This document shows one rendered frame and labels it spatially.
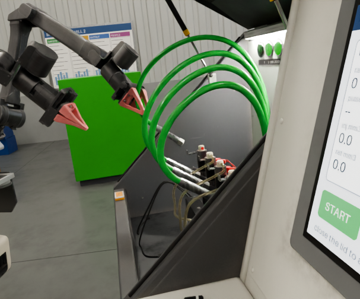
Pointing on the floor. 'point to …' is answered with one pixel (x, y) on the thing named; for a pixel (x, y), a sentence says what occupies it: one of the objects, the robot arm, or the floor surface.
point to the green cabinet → (102, 130)
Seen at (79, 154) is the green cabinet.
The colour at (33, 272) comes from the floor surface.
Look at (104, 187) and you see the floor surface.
